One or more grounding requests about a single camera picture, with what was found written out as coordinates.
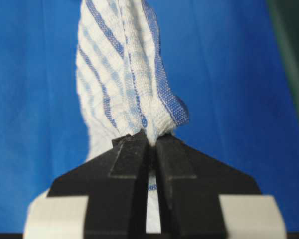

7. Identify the green backdrop board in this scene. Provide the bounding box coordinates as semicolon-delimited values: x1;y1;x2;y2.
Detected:
267;0;299;118

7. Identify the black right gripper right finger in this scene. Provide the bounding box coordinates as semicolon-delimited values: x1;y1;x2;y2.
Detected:
156;135;287;239

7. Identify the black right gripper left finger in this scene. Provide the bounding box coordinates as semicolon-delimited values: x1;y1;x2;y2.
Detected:
23;131;149;239

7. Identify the blue table cloth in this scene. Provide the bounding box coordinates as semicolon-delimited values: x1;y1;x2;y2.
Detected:
0;0;299;233

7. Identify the blue striped white towel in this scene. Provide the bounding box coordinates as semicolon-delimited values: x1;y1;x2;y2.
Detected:
74;0;190;234

